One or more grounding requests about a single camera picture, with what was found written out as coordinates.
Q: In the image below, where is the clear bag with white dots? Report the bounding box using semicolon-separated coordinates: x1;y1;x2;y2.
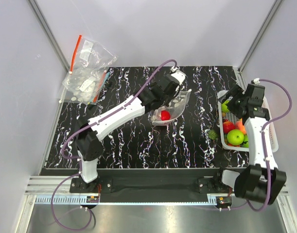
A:
151;89;192;126

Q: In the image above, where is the red apple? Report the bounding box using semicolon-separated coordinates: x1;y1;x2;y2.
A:
160;110;171;121

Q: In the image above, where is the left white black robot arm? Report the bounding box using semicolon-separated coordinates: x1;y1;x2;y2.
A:
74;70;187;192

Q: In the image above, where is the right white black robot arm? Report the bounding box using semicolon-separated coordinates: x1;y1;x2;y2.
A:
213;83;287;207

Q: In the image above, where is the green apple top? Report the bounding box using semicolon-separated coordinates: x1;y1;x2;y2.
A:
221;100;230;113

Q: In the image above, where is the green apple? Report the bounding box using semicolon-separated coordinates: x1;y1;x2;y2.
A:
227;129;245;146
221;100;230;113

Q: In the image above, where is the clear bag with coloured zippers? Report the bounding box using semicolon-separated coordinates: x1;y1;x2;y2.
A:
62;68;109;105

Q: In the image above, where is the clear bag with red zipper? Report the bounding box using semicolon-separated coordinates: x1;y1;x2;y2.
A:
69;34;118;75

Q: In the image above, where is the white plastic basket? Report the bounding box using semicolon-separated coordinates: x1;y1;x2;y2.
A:
218;102;279;152

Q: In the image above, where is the orange fruit lower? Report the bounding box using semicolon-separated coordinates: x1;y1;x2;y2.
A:
235;119;247;135

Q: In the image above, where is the peach fruit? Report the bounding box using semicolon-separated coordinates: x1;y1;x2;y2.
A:
223;121;236;134

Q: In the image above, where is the green apple lower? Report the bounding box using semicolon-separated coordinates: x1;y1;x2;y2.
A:
227;129;245;146

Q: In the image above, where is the green plastic leaf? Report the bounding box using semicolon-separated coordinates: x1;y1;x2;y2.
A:
208;130;219;140

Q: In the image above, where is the green bell pepper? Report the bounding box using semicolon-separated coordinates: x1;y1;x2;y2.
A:
241;134;249;148

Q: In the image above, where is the black marble pattern mat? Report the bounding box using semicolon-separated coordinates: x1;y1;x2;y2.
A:
44;66;249;169

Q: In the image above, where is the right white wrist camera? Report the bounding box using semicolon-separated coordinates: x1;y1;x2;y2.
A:
253;78;260;84

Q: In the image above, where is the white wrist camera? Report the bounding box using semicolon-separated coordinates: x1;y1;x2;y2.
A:
253;78;260;84
171;70;186;84

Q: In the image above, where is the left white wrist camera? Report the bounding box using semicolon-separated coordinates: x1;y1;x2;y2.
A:
171;70;186;84

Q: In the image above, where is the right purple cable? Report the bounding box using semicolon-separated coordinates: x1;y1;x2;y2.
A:
246;78;293;212

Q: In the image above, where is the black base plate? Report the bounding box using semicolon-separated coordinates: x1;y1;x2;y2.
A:
70;168;221;204

